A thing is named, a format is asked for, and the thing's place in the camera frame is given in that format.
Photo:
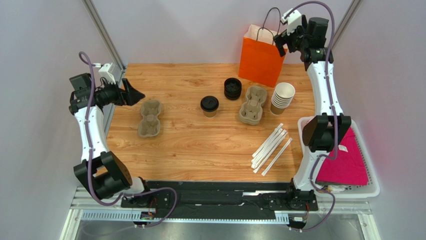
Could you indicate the brown paper cup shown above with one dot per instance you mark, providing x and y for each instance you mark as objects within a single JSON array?
[{"x": 209, "y": 114}]

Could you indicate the pink folded cloth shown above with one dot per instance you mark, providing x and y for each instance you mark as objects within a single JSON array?
[{"x": 348, "y": 168}]

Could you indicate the black cup lid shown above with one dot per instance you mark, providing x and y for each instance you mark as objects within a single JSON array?
[{"x": 209, "y": 103}]

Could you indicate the white plastic basket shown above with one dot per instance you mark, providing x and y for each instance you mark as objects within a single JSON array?
[{"x": 372, "y": 189}]

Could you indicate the white wrapped straw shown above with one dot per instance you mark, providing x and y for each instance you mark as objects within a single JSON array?
[
  {"x": 267, "y": 140},
  {"x": 270, "y": 153},
  {"x": 279, "y": 131},
  {"x": 277, "y": 156}
]

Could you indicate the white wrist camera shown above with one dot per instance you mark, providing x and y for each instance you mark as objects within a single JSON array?
[
  {"x": 107, "y": 71},
  {"x": 292, "y": 19}
]

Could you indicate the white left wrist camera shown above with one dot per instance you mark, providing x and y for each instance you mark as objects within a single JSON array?
[{"x": 107, "y": 71}]

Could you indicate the orange paper bag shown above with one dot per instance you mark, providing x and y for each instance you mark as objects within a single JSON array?
[{"x": 260, "y": 60}]

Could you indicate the stack of paper cups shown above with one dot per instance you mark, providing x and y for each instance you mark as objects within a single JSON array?
[{"x": 282, "y": 97}]

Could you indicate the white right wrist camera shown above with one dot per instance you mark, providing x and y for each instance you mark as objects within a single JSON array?
[{"x": 292, "y": 19}]

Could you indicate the stack of black lids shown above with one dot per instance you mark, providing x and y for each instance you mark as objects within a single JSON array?
[{"x": 232, "y": 88}]

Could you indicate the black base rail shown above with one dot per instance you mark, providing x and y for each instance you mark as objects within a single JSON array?
[{"x": 215, "y": 200}]

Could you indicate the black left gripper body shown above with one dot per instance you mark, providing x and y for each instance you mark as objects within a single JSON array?
[{"x": 110, "y": 94}]

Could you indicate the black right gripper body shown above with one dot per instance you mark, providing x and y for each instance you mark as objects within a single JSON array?
[{"x": 287, "y": 40}]

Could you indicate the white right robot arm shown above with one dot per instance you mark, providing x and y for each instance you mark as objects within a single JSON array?
[{"x": 323, "y": 133}]

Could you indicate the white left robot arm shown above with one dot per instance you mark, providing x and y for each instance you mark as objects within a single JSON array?
[{"x": 101, "y": 172}]

